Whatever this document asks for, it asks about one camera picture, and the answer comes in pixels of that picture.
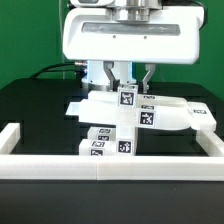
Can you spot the white chair seat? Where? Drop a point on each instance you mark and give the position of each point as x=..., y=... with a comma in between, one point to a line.
x=126, y=140

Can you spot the white chair back frame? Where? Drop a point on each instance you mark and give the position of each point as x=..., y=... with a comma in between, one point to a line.
x=151, y=111

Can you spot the white fence rail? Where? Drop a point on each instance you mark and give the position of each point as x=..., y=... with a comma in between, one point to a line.
x=46, y=167
x=9, y=137
x=210, y=143

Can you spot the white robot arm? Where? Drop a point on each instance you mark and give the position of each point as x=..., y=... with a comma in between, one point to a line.
x=127, y=11

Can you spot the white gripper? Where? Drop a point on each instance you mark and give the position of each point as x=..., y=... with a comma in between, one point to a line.
x=170, y=36

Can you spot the white left fence rail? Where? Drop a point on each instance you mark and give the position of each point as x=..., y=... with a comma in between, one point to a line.
x=9, y=137

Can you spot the tagged white cube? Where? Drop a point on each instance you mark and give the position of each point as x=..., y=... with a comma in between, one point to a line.
x=127, y=96

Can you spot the white right fence rail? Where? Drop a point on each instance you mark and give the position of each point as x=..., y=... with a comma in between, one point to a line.
x=210, y=143

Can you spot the white front fence rail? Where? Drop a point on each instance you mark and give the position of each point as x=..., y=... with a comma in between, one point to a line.
x=46, y=167

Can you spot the white tag sheet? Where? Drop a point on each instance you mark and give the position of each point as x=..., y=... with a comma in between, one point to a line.
x=73, y=109

